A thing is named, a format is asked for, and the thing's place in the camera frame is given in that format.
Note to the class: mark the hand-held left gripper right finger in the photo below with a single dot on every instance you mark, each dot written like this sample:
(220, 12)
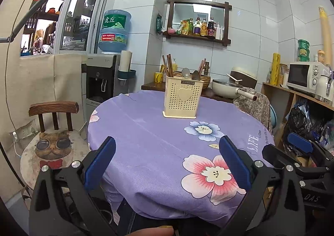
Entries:
(234, 163)

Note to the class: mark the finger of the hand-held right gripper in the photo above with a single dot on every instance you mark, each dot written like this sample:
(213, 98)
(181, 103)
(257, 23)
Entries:
(300, 143)
(274, 156)

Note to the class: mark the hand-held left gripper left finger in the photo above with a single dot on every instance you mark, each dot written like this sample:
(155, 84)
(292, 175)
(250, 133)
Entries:
(100, 165)

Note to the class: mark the cream perforated utensil holder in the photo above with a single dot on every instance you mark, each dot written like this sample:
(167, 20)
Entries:
(182, 108)

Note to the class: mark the silver metal spoon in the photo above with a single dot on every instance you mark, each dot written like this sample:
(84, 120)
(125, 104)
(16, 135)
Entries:
(196, 75)

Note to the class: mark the bundle of wooden chopsticks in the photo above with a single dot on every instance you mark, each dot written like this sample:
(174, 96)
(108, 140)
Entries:
(170, 66)

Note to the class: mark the person's left hand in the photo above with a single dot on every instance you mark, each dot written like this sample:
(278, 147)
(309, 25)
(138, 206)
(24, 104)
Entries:
(154, 232)

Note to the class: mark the black plastic bag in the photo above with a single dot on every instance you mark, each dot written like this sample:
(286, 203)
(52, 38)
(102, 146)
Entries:
(297, 118)

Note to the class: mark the blue plastic basin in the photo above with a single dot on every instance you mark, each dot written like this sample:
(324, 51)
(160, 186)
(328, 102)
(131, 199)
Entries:
(273, 118)

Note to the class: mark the purple floral tablecloth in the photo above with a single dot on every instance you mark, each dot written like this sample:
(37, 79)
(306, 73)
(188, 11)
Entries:
(146, 142)

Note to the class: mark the floral cloth covered chair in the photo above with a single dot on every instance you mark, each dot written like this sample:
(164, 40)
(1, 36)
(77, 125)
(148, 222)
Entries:
(253, 108)

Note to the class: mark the wooden shelf unit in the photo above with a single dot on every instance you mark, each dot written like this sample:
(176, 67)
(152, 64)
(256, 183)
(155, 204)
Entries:
(271, 95)

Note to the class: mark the white kettle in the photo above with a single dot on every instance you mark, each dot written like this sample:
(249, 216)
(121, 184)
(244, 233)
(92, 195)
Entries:
(322, 87)

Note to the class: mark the white microwave oven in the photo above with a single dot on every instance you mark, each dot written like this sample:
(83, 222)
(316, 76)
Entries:
(310, 74)

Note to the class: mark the yellow patterned roll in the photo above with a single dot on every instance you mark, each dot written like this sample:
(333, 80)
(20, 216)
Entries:
(274, 69)

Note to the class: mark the white power strip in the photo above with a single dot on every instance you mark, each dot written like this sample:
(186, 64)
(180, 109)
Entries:
(26, 130)

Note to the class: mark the brown and cream rice cooker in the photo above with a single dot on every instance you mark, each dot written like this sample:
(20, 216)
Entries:
(246, 76)

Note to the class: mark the woven basket basin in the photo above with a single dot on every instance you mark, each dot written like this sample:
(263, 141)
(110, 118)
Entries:
(207, 80)

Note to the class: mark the yellow capped bottle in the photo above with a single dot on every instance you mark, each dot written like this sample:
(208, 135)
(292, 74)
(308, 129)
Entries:
(321, 57)

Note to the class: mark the beige cloth cover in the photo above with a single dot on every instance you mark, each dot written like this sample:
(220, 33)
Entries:
(69, 79)

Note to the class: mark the stack of green cups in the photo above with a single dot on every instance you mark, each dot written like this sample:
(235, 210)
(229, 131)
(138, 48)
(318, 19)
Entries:
(303, 50)

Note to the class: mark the dark wooden counter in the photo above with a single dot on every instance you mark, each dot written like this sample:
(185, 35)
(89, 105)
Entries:
(152, 87)

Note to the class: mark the brass faucet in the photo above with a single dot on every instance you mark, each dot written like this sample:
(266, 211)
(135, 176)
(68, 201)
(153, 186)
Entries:
(207, 67)

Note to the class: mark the grey water dispenser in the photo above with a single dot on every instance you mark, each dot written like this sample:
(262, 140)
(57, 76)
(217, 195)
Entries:
(101, 66)

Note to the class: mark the yellow mug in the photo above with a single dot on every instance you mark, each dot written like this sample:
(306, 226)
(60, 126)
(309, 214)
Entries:
(159, 77)

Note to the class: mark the white paper roll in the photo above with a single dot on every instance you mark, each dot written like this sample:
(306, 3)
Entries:
(125, 61)

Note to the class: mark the beige rolled mat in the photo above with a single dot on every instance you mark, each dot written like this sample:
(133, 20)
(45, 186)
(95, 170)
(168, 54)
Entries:
(327, 35)

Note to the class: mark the yellow soap bottle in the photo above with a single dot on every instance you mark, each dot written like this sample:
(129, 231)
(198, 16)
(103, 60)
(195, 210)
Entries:
(174, 66)

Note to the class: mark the blue water bottle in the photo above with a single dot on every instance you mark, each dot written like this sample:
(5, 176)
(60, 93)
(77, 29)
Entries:
(114, 35)

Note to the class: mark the row of condiment bottles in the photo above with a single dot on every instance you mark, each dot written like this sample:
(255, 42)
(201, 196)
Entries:
(210, 28)

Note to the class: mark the small pink object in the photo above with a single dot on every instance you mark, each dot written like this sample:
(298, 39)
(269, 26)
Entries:
(171, 31)

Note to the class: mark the green hanging packet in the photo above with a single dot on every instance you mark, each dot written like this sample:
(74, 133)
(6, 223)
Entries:
(159, 24)

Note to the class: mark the aluminium frame window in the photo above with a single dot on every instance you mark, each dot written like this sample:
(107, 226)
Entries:
(61, 22)

